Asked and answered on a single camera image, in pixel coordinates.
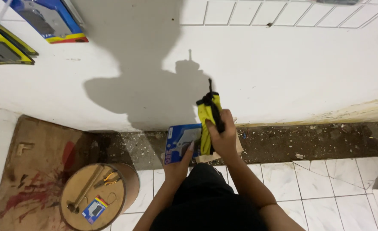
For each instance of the person's left hand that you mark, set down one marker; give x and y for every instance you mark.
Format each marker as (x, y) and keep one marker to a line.
(176, 171)

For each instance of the person's right hand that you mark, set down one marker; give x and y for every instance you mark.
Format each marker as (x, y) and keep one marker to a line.
(226, 141)

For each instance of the cardboard scrap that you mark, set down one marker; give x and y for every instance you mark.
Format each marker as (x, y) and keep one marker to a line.
(238, 148)

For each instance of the person's black clothing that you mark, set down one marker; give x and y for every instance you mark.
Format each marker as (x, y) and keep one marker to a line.
(205, 202)

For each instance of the small blue blister pack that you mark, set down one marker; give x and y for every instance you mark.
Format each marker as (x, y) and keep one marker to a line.
(94, 209)

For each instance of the round wooden drum stool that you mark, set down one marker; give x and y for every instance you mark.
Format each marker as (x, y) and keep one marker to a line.
(89, 199)

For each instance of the stained wooden board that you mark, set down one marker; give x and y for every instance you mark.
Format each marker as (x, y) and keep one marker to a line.
(35, 166)

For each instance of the large blue hanging blister pack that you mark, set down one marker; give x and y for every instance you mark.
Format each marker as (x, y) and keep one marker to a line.
(47, 17)

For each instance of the yellow hanging blister pack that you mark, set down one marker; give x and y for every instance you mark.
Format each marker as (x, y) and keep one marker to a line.
(15, 38)
(2, 48)

